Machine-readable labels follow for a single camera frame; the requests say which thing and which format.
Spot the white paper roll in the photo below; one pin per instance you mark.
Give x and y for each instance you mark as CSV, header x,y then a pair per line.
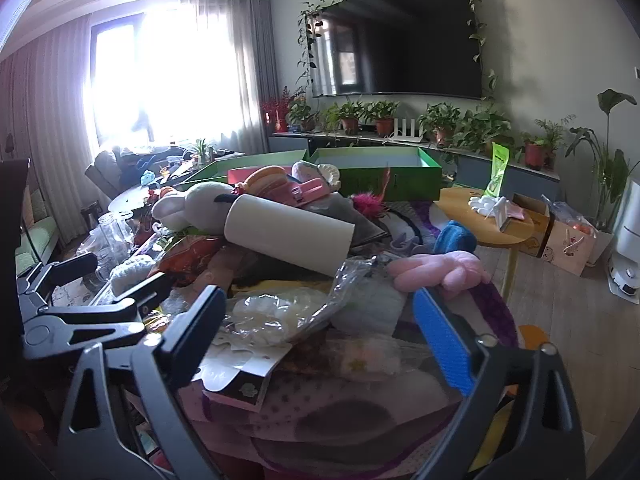
x,y
290,232

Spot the black wall television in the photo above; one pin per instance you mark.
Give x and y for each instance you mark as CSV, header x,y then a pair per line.
x,y
400,40

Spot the clear plastic bag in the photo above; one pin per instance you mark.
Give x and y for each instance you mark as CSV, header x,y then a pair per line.
x,y
280,315

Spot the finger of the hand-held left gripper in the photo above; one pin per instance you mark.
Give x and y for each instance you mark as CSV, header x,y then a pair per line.
x,y
70,265
145,290

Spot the white dumpling mold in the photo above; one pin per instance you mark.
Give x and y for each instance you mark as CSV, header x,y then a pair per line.
x,y
330,176

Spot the white robot vacuum dock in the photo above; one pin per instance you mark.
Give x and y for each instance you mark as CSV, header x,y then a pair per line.
x,y
625,280

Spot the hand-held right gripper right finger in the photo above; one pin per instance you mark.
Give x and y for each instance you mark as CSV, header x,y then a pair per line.
x,y
442,340

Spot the clear bag with orange fruit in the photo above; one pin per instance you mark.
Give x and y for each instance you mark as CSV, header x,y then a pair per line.
x,y
575,222

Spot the kraft paper bag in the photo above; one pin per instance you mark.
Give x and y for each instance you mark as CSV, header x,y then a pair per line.
x,y
570,250

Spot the dark clothes pile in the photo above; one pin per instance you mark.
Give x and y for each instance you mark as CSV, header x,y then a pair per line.
x,y
150,160

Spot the row of potted plants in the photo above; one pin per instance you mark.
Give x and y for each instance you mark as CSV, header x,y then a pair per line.
x,y
480,127

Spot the grey curtain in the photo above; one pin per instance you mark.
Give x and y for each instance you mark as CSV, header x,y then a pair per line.
x,y
262,75
45,110

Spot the red orange snack packet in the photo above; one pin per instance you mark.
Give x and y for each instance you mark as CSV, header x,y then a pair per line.
x,y
192,260

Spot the grey plush toy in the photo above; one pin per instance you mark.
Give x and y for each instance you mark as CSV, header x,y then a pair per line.
x,y
340,207

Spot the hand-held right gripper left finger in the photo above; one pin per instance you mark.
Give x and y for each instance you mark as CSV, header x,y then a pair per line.
x,y
197,340

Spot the small blue toy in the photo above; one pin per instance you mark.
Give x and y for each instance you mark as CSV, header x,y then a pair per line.
x,y
148,178

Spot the grey armchair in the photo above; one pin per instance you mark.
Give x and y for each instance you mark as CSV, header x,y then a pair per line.
x,y
102,172

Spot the green stand-up pouch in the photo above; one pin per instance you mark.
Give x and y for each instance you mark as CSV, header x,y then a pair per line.
x,y
497,170

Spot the pink feather toy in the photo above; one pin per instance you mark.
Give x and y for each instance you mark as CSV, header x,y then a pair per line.
x,y
367,205

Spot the pink paper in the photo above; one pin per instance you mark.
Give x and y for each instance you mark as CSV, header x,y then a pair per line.
x,y
519,212

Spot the red flower arrangement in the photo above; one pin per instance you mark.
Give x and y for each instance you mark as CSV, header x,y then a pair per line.
x,y
275,110

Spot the white plush rabbit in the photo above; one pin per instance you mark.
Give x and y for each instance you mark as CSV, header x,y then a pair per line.
x,y
200,205

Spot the pink and orange plush toy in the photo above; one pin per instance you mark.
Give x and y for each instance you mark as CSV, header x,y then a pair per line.
x,y
295,190

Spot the white router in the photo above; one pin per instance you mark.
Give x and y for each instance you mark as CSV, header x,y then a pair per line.
x,y
407,130

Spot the bright window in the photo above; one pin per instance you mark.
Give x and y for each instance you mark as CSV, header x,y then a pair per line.
x,y
165,75

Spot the white folded stand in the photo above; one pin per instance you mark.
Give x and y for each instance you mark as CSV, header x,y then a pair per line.
x,y
501,215

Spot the small spider plant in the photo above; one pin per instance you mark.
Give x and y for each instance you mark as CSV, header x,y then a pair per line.
x,y
201,149

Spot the white sheer curtain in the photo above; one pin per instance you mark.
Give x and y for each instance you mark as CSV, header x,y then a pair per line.
x,y
225,60

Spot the tall floor plant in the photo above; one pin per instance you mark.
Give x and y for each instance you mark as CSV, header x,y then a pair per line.
x,y
607,170

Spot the purple printed blanket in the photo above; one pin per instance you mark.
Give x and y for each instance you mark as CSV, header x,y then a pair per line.
x,y
320,410

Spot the brown cardboard box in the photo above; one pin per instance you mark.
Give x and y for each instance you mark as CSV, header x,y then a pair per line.
x,y
535,230

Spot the round dark coffee table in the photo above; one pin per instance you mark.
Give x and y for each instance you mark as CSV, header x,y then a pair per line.
x,y
125,202

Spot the clear glass jar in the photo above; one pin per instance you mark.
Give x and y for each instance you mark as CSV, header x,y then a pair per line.
x,y
115,235

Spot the white glove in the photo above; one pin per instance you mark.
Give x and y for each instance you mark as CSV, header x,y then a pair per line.
x,y
480,204

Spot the white cardboard piece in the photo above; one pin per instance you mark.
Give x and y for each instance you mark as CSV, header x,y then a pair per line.
x,y
235,365

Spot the green sofa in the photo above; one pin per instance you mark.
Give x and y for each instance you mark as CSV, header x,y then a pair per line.
x,y
35,245

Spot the white knitted item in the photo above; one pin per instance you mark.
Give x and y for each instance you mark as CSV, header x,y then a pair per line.
x,y
130,272

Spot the round wooden table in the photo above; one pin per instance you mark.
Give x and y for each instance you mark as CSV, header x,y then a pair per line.
x,y
480,227

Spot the pink lobed plush toy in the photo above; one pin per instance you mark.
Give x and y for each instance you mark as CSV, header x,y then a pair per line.
x,y
440,270

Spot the tall white appliance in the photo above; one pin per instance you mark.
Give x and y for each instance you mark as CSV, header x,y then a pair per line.
x,y
629,220

